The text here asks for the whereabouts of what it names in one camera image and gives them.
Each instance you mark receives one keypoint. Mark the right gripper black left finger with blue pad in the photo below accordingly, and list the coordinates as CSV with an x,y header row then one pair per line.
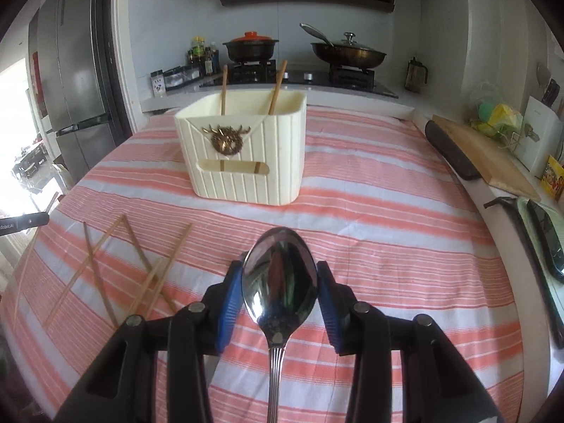
x,y
120,384

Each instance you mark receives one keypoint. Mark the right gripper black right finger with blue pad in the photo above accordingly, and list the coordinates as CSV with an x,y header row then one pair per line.
x,y
438,383

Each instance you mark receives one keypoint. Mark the silver metal spoon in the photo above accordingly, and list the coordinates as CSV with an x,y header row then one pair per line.
x,y
279,288

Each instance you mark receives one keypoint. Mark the light green tray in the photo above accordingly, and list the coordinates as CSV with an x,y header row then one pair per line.
x,y
551,289

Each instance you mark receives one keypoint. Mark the grey refrigerator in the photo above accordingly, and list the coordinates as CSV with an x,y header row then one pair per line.
x,y
79,81

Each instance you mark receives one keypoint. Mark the black smartphone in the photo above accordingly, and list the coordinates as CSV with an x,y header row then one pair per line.
x,y
549,241

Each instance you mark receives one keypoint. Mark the red white striped tablecloth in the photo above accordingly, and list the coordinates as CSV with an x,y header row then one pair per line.
x,y
377,203

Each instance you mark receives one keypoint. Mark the wooden cutting board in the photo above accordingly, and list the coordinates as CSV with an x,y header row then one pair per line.
x,y
494,164

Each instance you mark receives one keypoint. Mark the yellow printed cup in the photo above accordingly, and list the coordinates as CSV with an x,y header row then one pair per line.
x,y
552,179

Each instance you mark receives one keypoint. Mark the cream ribbed utensil holder box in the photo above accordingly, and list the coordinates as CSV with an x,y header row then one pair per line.
x,y
236,149

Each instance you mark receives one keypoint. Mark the condiment bottles group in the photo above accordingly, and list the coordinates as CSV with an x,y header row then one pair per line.
x,y
203,57

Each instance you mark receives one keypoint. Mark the wooden chopstick in holder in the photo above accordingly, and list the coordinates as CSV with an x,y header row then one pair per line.
x,y
278,84
224,90

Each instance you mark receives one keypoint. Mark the white knife block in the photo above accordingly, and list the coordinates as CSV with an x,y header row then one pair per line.
x,y
542,131

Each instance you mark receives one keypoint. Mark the black clay pot red lid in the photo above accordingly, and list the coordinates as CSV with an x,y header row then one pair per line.
x,y
250,47

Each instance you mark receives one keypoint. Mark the black gas stove top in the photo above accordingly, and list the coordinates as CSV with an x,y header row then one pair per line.
x,y
334,77

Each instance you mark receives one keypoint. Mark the black wok with glass lid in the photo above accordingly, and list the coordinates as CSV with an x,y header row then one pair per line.
x,y
343,53

